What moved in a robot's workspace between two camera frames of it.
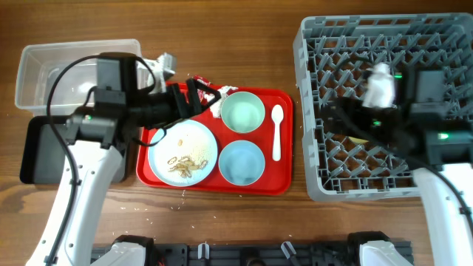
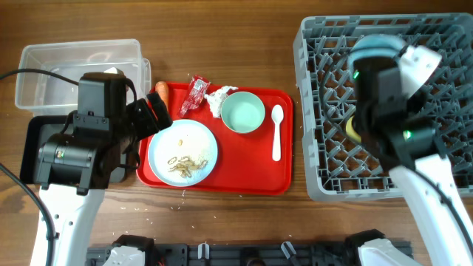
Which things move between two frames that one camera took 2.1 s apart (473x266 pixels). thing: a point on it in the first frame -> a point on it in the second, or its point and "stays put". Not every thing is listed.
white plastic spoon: (277, 113) stays put
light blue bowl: (242, 162) -> (375, 45)
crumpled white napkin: (216, 108) stays put
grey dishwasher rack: (332, 53) stays put
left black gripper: (195, 107) -> (148, 125)
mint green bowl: (243, 111) stays put
